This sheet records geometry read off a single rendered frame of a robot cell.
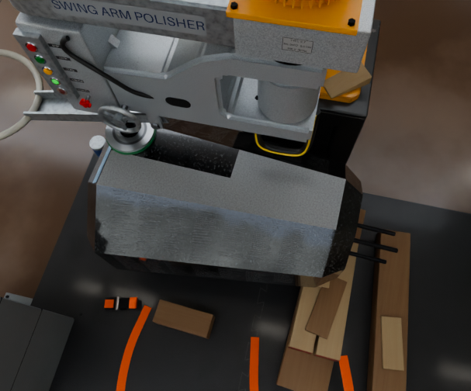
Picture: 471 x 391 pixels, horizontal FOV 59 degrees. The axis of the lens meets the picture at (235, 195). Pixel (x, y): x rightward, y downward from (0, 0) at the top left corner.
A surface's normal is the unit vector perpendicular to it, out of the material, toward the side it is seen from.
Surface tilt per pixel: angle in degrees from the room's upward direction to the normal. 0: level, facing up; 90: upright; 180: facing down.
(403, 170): 0
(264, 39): 90
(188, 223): 45
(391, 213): 0
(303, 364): 0
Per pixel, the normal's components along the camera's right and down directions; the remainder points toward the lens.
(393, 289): -0.04, -0.39
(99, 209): -0.18, 0.36
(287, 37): -0.23, 0.90
